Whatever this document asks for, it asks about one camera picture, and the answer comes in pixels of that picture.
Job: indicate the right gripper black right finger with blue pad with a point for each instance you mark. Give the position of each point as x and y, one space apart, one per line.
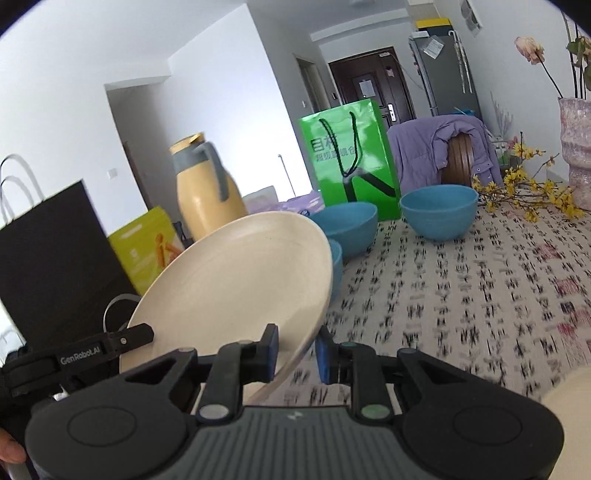
359 367

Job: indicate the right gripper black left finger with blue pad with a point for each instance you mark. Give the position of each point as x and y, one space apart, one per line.
234 366

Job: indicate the blue bowl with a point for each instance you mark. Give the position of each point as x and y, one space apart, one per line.
336 251
441 212
353 225

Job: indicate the person's left hand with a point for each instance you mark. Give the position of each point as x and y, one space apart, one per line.
11 451

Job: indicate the black paper bag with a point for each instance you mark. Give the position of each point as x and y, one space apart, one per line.
59 273

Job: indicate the yellow snack package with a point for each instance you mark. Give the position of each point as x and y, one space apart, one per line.
145 247

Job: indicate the patterned tablecloth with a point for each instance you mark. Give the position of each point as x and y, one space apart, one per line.
509 301

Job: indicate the yellow thermos jug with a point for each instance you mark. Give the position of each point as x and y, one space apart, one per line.
207 196

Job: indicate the green paper bag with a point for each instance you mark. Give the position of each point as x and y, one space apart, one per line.
352 159

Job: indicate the cream plate stack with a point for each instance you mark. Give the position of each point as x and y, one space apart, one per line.
570 401

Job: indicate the purple jacket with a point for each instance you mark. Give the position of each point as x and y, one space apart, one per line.
420 149

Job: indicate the wooden chair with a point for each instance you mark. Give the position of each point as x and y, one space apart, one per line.
460 161

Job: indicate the yellow flower branch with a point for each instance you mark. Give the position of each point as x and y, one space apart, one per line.
521 187

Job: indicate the dark entrance door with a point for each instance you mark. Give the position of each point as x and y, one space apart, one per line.
376 75

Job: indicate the grey refrigerator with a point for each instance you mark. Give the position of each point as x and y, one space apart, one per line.
444 69

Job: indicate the pink textured vase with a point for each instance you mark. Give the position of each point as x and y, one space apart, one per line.
575 118

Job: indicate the dried pink roses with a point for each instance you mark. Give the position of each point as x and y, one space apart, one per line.
576 50

